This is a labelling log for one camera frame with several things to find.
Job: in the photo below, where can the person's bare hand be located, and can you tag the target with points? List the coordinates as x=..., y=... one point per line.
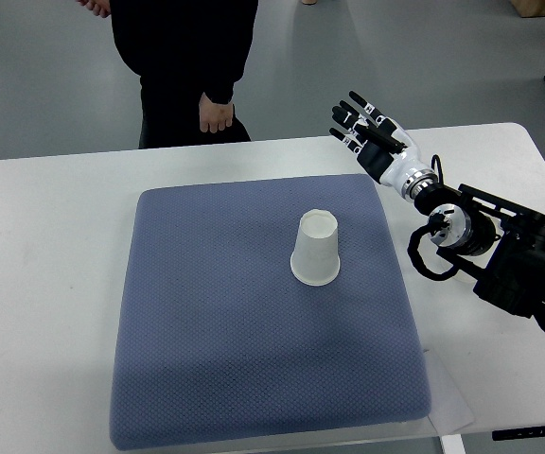
x=215, y=117

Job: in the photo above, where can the cardboard box corner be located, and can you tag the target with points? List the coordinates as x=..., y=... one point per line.
x=529, y=8

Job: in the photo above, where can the blue quilted cushion pad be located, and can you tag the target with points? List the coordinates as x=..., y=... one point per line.
x=218, y=340

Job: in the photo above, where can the person's second hand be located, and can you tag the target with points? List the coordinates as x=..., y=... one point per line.
x=100, y=8

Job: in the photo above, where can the black table control panel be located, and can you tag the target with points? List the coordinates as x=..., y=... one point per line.
x=518, y=433

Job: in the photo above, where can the person in black clothes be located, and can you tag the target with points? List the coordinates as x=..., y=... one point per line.
x=181, y=50

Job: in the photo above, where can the white paper sheet under pad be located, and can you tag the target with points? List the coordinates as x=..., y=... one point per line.
x=449, y=410

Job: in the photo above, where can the white paper cup on pad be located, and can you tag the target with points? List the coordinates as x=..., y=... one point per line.
x=315, y=260

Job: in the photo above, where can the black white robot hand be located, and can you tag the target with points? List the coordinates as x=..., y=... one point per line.
x=386, y=152

